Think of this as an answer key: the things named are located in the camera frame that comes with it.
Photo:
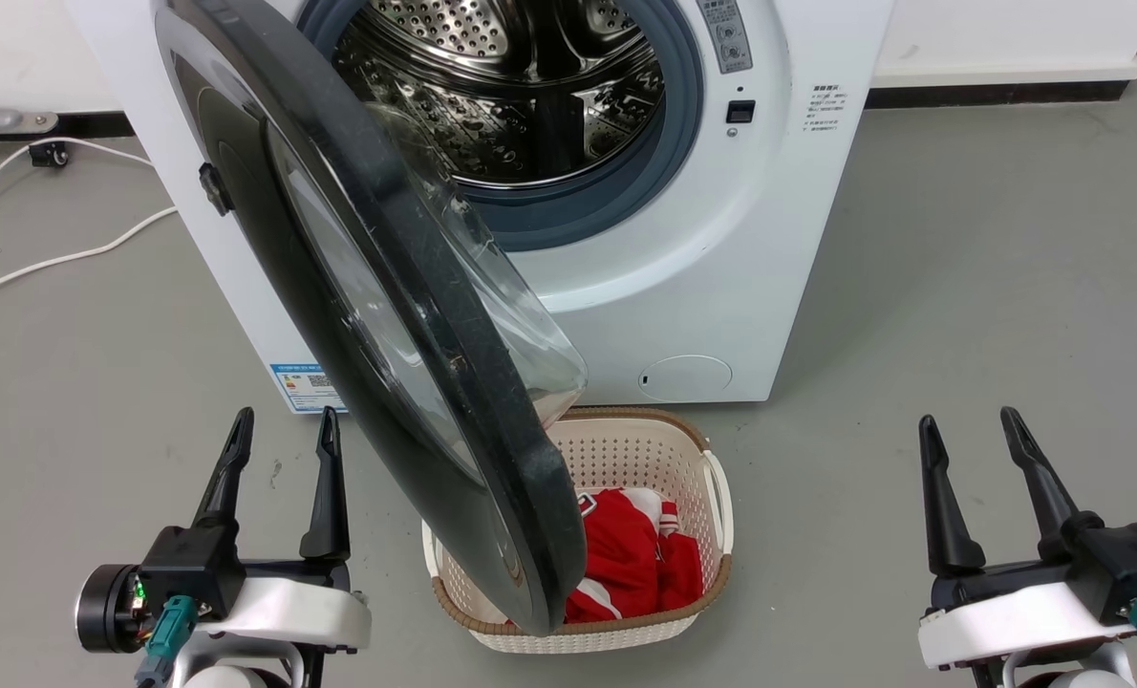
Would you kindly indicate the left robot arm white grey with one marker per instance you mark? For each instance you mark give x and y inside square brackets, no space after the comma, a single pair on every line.
[234,669]

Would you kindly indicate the stainless steel washer drum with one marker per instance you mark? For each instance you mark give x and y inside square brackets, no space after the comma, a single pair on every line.
[549,105]

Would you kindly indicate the black round washing machine door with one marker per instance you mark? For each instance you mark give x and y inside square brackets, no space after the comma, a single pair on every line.
[406,315]

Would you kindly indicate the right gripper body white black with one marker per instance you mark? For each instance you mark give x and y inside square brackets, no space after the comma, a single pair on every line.
[1018,621]

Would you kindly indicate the grey metal bar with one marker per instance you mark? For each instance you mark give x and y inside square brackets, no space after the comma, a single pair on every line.
[0,120]

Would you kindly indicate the white front-load washing machine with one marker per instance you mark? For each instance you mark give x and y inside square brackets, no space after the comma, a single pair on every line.
[721,268]

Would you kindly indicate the black door lock socket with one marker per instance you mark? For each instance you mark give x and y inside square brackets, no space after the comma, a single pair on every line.
[740,111]

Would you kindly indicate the cream perforated laundry basket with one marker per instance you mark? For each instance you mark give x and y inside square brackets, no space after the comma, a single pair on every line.
[688,459]

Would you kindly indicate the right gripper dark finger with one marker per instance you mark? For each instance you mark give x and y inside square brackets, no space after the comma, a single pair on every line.
[1041,478]
[943,516]

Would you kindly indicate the round white filter cover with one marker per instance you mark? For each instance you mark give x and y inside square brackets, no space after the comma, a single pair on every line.
[686,378]

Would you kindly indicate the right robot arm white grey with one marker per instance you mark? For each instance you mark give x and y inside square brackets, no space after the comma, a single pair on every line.
[1056,674]

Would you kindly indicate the small black floor bracket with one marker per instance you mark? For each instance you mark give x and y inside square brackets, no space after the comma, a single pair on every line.
[50,154]

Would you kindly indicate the blue energy label sticker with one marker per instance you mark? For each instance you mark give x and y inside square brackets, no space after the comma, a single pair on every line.
[303,387]

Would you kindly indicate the red and white garment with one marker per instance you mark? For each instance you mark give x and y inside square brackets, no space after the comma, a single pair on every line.
[626,559]

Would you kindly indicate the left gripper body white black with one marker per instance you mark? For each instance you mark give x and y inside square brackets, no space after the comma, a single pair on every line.
[282,607]

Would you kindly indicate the grey instruction sticker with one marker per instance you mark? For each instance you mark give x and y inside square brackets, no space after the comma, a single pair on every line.
[729,33]

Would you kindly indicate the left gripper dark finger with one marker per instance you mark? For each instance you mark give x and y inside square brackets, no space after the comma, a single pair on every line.
[226,478]
[328,506]

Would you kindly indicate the grey rubber door gasket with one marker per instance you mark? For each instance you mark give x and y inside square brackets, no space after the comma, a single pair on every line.
[626,203]

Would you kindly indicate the white text warning sticker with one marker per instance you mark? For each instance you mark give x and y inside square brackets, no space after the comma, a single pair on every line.
[826,107]

